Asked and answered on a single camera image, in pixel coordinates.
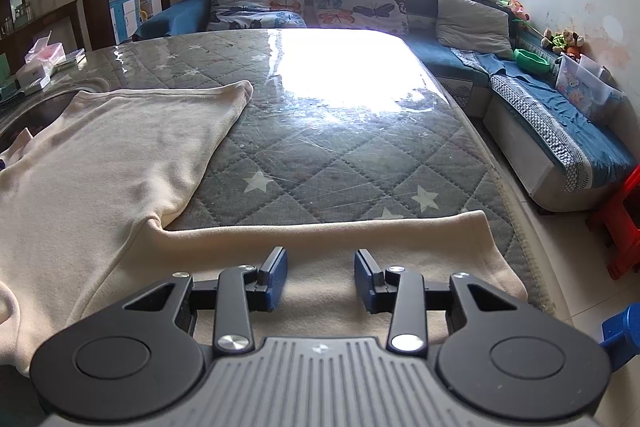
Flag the brown plush toy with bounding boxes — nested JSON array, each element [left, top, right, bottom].
[[551, 30, 586, 56]]

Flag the pink tissue box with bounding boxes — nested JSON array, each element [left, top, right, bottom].
[[26, 32, 67, 66]]

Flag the red plastic stool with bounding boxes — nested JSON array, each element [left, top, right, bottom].
[[586, 167, 640, 281]]

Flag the blue cabinet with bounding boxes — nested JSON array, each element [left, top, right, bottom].
[[107, 0, 143, 46]]

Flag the clear plastic storage box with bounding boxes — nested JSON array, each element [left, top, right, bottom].
[[554, 53, 626, 124]]

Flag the grey quilted star table cover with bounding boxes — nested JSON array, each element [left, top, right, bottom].
[[0, 28, 557, 318]]

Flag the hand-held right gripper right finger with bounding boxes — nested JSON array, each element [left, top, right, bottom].
[[354, 249, 521, 354]]

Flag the blue corner sofa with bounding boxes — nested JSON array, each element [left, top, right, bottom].
[[132, 0, 637, 212]]

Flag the green plastic bowl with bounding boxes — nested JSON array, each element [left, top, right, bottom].
[[514, 49, 551, 76]]

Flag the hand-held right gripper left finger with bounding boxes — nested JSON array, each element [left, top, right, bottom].
[[121, 246, 289, 354]]

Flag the cream long-sleeved shirt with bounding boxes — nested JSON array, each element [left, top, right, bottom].
[[0, 80, 530, 379]]

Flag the blue cloth sofa cover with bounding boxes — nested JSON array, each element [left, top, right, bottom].
[[472, 52, 637, 188]]

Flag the blue plastic stool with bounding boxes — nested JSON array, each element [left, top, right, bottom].
[[598, 302, 640, 373]]

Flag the grey cushion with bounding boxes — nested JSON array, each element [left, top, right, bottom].
[[436, 0, 516, 61]]

